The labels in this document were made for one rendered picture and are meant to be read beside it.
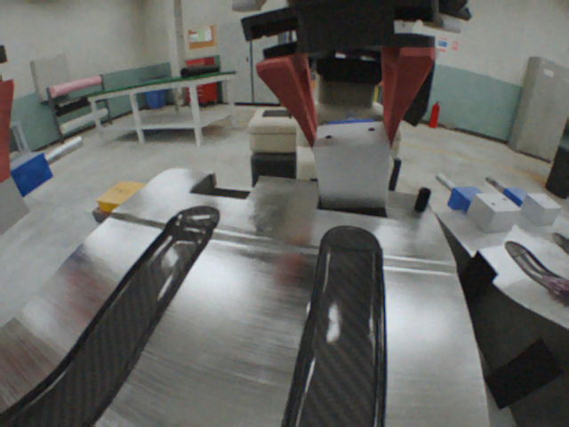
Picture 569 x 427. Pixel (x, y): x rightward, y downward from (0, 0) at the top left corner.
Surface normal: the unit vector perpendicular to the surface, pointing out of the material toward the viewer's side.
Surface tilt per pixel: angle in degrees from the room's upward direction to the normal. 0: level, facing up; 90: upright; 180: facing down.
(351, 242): 7
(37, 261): 0
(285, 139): 90
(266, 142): 90
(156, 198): 0
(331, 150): 100
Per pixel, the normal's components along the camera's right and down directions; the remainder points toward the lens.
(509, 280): -0.01, -0.90
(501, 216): 0.07, 0.57
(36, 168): 0.97, 0.13
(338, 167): -0.21, 0.69
